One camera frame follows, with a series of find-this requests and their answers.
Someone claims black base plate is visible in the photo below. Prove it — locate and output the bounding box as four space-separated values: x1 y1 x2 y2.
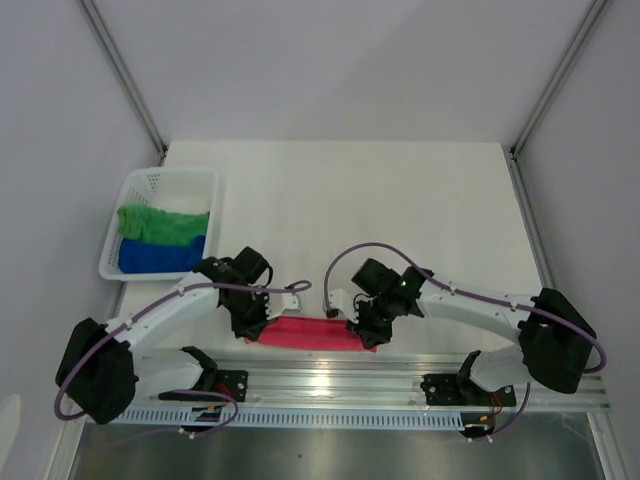
158 369 249 403
420 374 516 407

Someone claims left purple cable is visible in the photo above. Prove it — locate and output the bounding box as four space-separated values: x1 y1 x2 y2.
53 279 314 446

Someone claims white slotted cable duct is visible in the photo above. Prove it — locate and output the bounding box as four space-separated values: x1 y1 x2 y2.
114 405 464 432

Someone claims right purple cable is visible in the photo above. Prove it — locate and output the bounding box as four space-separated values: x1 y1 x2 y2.
322 242 611 441

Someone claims left aluminium frame post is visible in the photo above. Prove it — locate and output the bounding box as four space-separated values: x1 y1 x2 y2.
75 0 168 159

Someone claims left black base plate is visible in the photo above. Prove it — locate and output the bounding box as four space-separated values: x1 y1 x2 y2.
158 369 249 403

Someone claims aluminium frame post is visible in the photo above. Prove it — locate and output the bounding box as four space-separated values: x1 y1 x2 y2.
75 0 168 159
509 0 614 156

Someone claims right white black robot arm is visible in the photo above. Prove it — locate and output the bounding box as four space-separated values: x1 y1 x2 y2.
352 259 597 404

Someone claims pink microfiber towel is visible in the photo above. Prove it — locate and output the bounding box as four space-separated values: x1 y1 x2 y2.
244 316 365 352

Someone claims white plastic basket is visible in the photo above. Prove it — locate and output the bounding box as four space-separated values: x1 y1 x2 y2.
98 166 223 282

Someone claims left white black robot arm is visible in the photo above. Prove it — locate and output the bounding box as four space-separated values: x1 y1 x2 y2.
53 247 309 425

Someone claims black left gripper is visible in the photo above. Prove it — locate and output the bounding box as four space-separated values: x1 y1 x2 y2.
224 290 278 341

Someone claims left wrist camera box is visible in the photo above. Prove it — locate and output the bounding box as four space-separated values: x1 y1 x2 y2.
266 292 302 319

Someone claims right aluminium frame post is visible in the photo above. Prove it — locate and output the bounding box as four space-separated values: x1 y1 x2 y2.
509 0 614 156

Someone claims green microfiber towel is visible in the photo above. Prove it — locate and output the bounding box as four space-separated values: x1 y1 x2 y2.
117 204 209 247

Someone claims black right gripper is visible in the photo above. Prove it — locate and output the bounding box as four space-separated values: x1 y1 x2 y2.
346 294 397 350

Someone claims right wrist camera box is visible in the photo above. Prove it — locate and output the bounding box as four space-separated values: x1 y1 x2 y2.
325 289 358 324

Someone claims purple cable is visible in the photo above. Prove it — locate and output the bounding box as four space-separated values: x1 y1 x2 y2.
53 279 314 446
322 242 611 441

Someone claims aluminium extrusion rail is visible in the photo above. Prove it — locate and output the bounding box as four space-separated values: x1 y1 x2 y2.
133 344 611 412

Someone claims blue microfiber towel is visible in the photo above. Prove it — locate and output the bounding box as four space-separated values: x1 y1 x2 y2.
118 235 206 274

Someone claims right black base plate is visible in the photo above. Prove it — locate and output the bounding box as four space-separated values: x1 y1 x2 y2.
420 374 516 407

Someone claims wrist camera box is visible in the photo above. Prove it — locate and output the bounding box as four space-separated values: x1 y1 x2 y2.
266 292 302 319
325 289 358 324

